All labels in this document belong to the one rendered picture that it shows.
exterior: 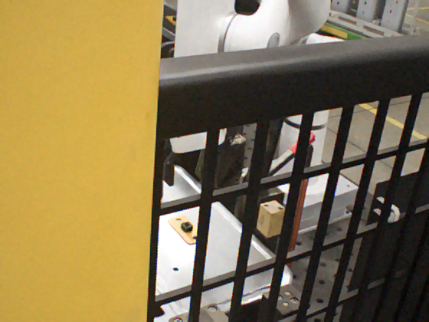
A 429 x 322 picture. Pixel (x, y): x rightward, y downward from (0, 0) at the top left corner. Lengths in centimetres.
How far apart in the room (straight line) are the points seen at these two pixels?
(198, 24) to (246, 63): 64
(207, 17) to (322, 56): 62
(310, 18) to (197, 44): 55
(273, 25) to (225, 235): 40
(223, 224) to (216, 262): 12
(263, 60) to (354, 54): 5
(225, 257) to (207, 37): 38
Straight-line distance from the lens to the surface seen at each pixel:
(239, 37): 86
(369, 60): 27
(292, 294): 85
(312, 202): 161
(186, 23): 88
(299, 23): 141
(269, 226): 105
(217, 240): 106
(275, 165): 112
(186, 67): 22
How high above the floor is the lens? 162
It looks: 29 degrees down
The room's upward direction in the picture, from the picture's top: 6 degrees clockwise
